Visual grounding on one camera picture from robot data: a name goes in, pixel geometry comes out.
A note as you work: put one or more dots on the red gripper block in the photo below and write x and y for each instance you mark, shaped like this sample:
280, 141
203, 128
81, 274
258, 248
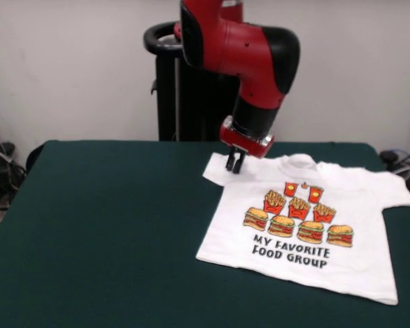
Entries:
246, 145

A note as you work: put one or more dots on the white printed t-shirt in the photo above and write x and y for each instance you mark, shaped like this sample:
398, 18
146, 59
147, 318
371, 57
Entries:
294, 273

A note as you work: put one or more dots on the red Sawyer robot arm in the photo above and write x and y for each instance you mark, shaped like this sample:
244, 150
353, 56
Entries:
242, 51

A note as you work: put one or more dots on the black power adapter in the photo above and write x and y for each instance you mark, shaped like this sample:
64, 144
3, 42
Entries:
389, 156
7, 148

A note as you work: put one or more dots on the dark green table cloth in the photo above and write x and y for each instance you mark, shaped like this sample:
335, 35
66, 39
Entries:
89, 239

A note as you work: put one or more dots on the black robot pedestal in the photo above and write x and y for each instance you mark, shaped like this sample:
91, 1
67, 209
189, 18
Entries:
164, 109

